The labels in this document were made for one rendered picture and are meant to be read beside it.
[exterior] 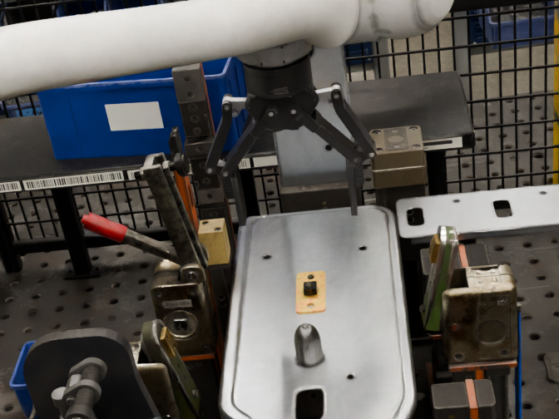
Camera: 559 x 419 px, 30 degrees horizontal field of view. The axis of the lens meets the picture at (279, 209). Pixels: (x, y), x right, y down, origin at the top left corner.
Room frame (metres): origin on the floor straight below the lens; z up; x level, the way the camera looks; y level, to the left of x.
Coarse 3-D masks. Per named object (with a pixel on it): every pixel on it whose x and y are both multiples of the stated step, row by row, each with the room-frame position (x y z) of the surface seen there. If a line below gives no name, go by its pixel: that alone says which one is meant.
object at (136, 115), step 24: (144, 72) 1.61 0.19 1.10; (168, 72) 1.60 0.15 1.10; (216, 72) 1.58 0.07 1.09; (240, 72) 1.53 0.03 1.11; (48, 96) 1.48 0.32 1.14; (72, 96) 1.47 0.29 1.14; (96, 96) 1.46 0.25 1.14; (120, 96) 1.46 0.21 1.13; (144, 96) 1.45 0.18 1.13; (168, 96) 1.44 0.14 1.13; (216, 96) 1.42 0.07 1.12; (240, 96) 1.50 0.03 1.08; (48, 120) 1.48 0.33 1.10; (72, 120) 1.47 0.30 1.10; (96, 120) 1.47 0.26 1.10; (120, 120) 1.46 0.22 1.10; (144, 120) 1.45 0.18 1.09; (168, 120) 1.44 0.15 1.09; (216, 120) 1.42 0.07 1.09; (240, 120) 1.48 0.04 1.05; (72, 144) 1.48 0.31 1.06; (96, 144) 1.47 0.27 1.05; (120, 144) 1.46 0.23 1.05; (144, 144) 1.45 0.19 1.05; (168, 144) 1.44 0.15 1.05
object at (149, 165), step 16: (160, 160) 1.10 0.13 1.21; (176, 160) 1.08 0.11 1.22; (144, 176) 1.08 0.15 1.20; (160, 176) 1.07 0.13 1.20; (160, 192) 1.07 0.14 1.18; (176, 192) 1.10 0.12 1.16; (160, 208) 1.07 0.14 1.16; (176, 208) 1.07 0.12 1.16; (176, 224) 1.07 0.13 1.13; (176, 240) 1.07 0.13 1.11; (192, 240) 1.10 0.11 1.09; (192, 256) 1.07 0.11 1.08
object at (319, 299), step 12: (300, 276) 1.10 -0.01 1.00; (324, 276) 1.10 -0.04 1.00; (300, 288) 1.08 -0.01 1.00; (312, 288) 1.06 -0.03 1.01; (324, 288) 1.07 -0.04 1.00; (300, 300) 1.05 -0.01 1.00; (312, 300) 1.05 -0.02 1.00; (324, 300) 1.05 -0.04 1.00; (300, 312) 1.03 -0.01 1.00; (312, 312) 1.03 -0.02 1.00
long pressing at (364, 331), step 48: (240, 240) 1.21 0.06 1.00; (288, 240) 1.20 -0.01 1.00; (336, 240) 1.18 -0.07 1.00; (384, 240) 1.16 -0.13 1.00; (240, 288) 1.10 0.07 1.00; (288, 288) 1.09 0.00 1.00; (336, 288) 1.07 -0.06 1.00; (384, 288) 1.05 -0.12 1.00; (240, 336) 1.00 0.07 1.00; (288, 336) 0.99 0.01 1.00; (336, 336) 0.98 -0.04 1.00; (384, 336) 0.96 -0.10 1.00; (240, 384) 0.92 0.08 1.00; (288, 384) 0.90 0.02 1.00; (336, 384) 0.89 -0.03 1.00; (384, 384) 0.88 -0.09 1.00
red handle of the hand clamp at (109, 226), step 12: (84, 216) 1.10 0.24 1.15; (96, 216) 1.10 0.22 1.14; (84, 228) 1.09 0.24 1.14; (96, 228) 1.09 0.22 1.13; (108, 228) 1.09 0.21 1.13; (120, 228) 1.09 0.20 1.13; (120, 240) 1.09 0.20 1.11; (132, 240) 1.09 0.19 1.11; (144, 240) 1.09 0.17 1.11; (156, 240) 1.10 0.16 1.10; (156, 252) 1.08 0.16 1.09; (168, 252) 1.08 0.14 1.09; (180, 264) 1.08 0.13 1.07
